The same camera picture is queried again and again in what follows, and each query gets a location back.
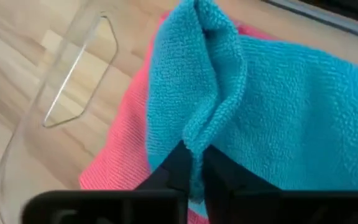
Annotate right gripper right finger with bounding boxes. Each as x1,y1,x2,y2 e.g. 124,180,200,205
203,144,282,224

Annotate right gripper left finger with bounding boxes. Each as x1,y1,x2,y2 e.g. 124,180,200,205
135,140,195,191

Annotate pink microfiber towel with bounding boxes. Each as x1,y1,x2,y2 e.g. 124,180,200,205
78,11,278,224

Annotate blue microfiber towel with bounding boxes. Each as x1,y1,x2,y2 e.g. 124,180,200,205
146,0,358,218

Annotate clear plastic bin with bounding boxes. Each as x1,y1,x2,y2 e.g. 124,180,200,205
0,0,119,224

